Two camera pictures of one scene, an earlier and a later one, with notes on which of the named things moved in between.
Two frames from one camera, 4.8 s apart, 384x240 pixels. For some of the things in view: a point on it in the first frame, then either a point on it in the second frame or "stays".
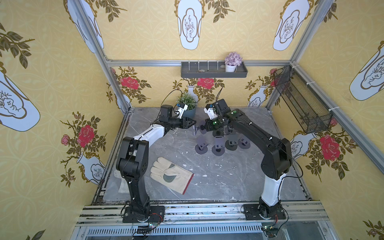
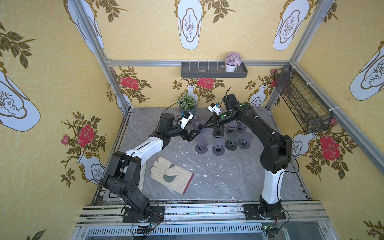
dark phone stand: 232,143 stays
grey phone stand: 243,143 stays
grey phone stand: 218,149 stays
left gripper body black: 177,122 → 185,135
